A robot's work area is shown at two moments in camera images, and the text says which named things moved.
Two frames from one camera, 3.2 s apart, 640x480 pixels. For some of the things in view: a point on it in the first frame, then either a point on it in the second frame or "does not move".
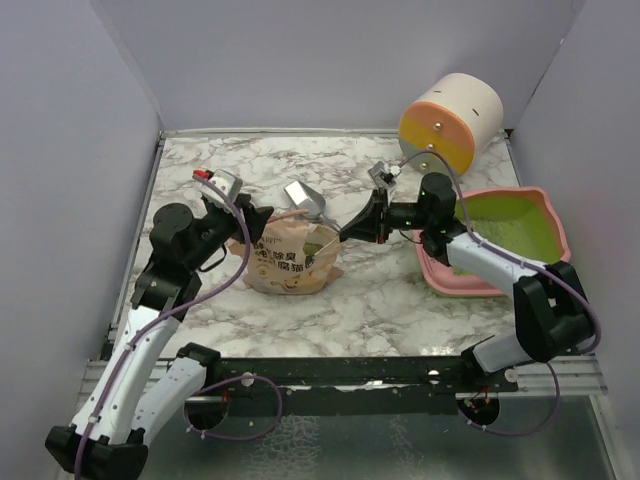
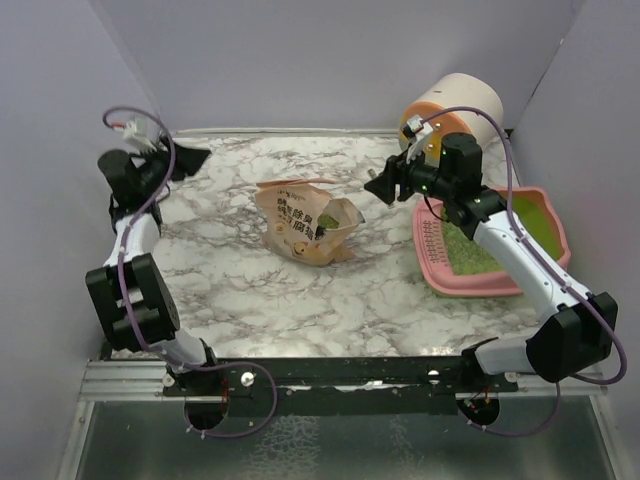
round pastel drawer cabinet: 459,118 does not move
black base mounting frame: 350,386 does not move
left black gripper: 255,217 → 188,160
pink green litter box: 518,221 does not move
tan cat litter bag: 292,256 → 303,224
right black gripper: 369,225 → 397,171
